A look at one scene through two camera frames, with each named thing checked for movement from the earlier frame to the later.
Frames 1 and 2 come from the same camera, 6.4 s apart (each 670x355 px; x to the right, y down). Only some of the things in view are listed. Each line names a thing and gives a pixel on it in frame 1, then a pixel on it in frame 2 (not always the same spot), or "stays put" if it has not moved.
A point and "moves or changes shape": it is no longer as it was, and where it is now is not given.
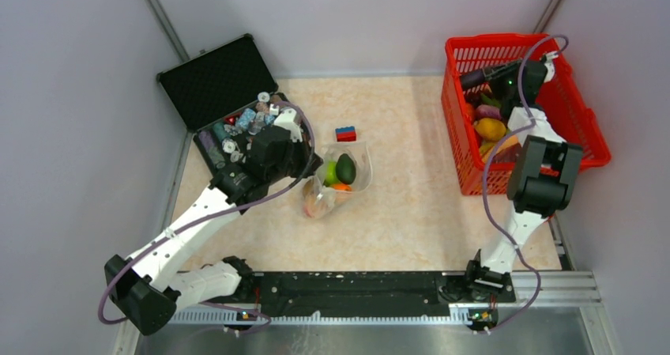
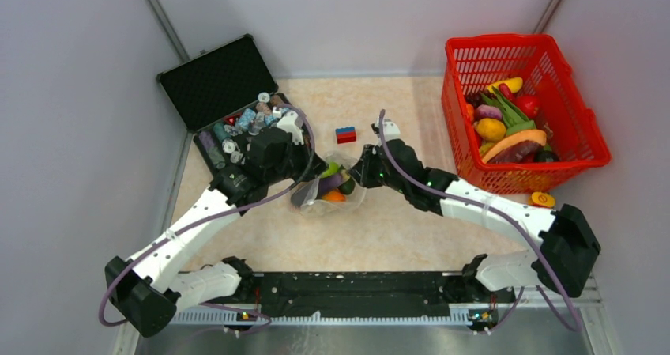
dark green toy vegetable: x=345 y=169 → x=348 y=186
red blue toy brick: x=347 y=134 stays put
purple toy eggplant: x=472 y=78 → x=329 y=183
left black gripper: x=310 y=162 stays put
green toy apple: x=330 y=177 stays put
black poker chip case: x=223 y=93 stays put
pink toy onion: x=487 y=111 stays put
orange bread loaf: x=510 y=150 stays put
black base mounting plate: x=367 y=294 stays put
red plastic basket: x=563 y=100 stays put
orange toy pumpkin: x=342 y=186 → x=334 y=196
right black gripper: x=494 y=76 → x=363 y=169
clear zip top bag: x=347 y=170 moves or changes shape
